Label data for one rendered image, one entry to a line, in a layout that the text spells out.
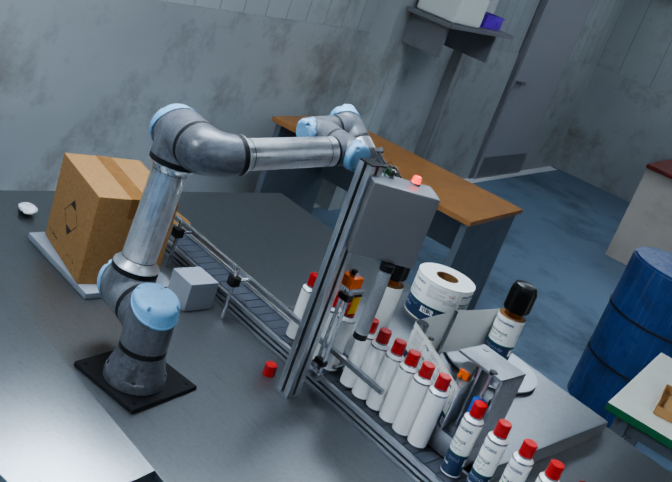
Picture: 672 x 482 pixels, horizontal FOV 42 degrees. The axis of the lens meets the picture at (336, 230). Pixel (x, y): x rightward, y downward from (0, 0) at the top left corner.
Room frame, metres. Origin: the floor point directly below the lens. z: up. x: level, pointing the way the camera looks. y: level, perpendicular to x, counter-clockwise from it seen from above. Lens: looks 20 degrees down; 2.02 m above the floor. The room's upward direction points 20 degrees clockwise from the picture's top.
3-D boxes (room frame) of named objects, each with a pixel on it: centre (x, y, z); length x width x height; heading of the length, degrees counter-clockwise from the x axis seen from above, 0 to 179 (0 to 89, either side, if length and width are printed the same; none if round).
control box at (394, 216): (2.01, -0.11, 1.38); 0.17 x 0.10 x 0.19; 105
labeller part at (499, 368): (1.95, -0.47, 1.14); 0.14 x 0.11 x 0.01; 50
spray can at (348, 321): (2.12, -0.11, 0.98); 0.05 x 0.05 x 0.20
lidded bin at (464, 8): (6.21, -0.23, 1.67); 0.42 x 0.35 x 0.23; 151
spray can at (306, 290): (2.22, 0.01, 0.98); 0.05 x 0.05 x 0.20
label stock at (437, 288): (2.73, -0.41, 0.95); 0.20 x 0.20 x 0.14
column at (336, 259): (2.00, -0.03, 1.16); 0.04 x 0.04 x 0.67; 50
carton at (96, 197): (2.32, 0.63, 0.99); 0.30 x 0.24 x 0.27; 41
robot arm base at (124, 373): (1.81, 0.34, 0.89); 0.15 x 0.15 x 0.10
